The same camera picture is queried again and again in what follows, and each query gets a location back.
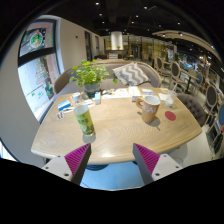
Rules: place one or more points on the small blue white carton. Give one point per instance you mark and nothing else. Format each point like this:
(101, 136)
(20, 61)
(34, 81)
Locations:
(97, 98)

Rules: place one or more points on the grey curved sofa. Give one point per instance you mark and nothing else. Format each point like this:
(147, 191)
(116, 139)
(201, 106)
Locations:
(152, 76)

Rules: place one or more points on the grey white chevron cushion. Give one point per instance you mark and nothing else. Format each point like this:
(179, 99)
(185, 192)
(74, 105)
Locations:
(131, 74)

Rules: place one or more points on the grey tufted armchair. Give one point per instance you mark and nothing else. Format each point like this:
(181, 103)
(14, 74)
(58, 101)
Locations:
(193, 105)

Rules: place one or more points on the brown mug with white inside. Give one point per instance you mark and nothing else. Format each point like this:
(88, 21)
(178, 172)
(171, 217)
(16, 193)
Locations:
(150, 110)

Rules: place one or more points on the yellow paper card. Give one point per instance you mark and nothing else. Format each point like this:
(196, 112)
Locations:
(164, 90)

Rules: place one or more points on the group of dining chairs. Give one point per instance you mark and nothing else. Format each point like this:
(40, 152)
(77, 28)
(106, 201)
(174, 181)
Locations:
(175, 71)

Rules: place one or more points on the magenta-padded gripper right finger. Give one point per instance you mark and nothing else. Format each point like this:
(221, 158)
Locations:
(163, 165)

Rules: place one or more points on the green potted plant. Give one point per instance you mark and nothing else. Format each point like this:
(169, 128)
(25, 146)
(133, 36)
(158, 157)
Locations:
(88, 75)

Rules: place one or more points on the group of ceiling lights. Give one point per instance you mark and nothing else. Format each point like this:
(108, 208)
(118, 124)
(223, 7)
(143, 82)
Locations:
(133, 23)

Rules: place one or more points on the dark-framed window with stickers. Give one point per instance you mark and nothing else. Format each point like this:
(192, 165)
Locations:
(38, 76)

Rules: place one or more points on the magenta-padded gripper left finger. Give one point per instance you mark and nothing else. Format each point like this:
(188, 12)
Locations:
(61, 166)

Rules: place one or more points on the blue white flat packet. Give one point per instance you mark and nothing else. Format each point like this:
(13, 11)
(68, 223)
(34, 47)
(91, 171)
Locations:
(147, 91)

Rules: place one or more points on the green-labelled clear drink bottle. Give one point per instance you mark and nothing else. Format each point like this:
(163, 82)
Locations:
(84, 121)

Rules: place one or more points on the white paper napkin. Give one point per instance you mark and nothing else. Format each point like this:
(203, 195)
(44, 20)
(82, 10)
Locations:
(163, 96)

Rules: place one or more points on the blue white card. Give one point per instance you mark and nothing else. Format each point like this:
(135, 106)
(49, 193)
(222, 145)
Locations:
(64, 105)

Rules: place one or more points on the flat round red coaster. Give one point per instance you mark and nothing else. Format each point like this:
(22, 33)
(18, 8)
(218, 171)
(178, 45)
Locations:
(170, 115)

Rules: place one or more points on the small white cup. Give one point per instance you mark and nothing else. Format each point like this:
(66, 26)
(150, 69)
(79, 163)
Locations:
(76, 97)

